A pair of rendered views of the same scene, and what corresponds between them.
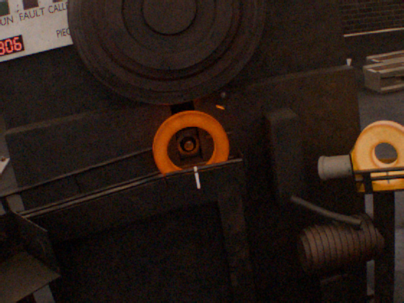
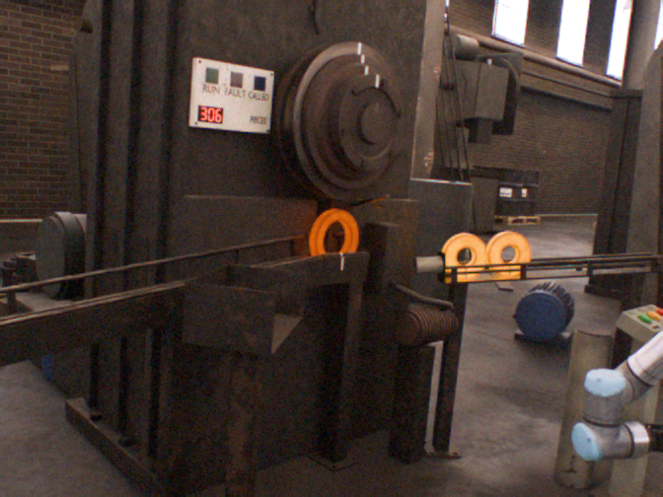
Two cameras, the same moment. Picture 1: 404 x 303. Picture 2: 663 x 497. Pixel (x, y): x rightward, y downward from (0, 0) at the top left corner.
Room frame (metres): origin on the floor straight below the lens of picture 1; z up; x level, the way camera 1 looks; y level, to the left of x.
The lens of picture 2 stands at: (-0.17, 1.32, 1.02)
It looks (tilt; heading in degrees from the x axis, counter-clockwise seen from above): 8 degrees down; 320
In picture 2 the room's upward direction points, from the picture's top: 5 degrees clockwise
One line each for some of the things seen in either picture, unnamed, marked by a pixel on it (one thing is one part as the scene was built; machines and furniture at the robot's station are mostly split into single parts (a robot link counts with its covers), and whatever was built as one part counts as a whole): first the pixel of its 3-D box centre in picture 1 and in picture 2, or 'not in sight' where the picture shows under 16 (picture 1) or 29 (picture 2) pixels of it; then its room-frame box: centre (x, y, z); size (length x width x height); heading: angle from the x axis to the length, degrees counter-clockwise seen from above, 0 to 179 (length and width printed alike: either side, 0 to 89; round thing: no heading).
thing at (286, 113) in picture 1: (284, 156); (381, 257); (1.39, -0.21, 0.68); 0.11 x 0.08 x 0.24; 4
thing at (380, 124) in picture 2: (169, 7); (368, 122); (1.26, 0.02, 1.12); 0.28 x 0.06 x 0.28; 94
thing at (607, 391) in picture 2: not in sight; (605, 396); (0.55, -0.22, 0.47); 0.12 x 0.09 x 0.12; 95
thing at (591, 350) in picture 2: not in sight; (583, 406); (0.83, -0.65, 0.26); 0.12 x 0.12 x 0.52
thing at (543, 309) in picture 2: not in sight; (546, 311); (1.93, -2.19, 0.17); 0.57 x 0.31 x 0.34; 114
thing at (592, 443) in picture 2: not in sight; (601, 440); (0.55, -0.22, 0.36); 0.12 x 0.09 x 0.10; 63
